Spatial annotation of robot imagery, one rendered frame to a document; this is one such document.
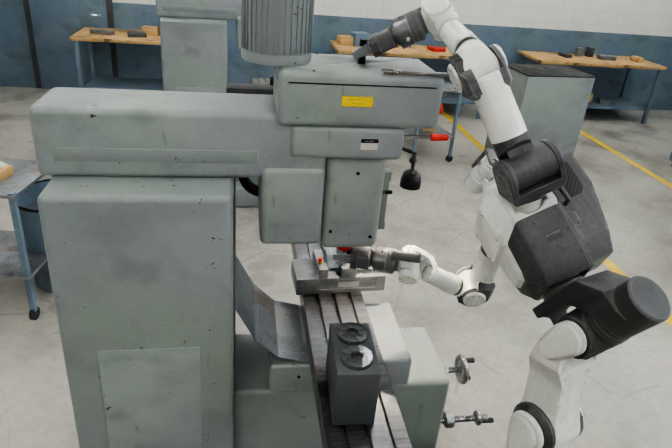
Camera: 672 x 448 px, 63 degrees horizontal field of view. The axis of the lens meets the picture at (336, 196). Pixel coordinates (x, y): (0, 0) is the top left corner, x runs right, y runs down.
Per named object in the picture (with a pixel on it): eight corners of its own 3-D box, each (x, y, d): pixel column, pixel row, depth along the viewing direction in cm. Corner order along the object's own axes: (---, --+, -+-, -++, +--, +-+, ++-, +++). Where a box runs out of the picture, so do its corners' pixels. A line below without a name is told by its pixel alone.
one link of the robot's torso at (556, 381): (578, 446, 160) (641, 327, 137) (536, 469, 152) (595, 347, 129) (539, 406, 171) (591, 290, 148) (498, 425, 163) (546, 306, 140)
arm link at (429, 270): (398, 248, 191) (427, 262, 196) (395, 271, 186) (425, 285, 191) (410, 242, 186) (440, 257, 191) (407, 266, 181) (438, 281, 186)
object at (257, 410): (408, 428, 256) (427, 325, 230) (429, 490, 227) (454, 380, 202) (232, 440, 242) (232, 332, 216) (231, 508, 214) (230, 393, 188)
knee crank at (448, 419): (489, 416, 221) (492, 405, 218) (495, 428, 215) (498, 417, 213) (437, 419, 217) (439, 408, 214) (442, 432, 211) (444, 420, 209)
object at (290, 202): (312, 210, 194) (316, 140, 183) (320, 245, 173) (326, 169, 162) (257, 210, 191) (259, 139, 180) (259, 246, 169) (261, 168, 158)
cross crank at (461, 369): (464, 369, 231) (469, 347, 226) (474, 390, 220) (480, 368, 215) (427, 371, 228) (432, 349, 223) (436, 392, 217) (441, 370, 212)
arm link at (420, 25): (420, 54, 157) (458, 36, 154) (407, 23, 150) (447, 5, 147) (414, 33, 165) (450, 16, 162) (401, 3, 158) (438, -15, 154)
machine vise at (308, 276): (374, 269, 229) (377, 246, 224) (384, 290, 216) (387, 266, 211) (290, 273, 221) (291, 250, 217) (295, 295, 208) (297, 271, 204)
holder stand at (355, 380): (363, 369, 175) (369, 318, 167) (374, 424, 156) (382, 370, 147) (325, 369, 174) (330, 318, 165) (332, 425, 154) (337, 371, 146)
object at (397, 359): (386, 324, 229) (389, 300, 223) (408, 386, 198) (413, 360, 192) (265, 328, 220) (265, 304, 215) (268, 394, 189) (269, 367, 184)
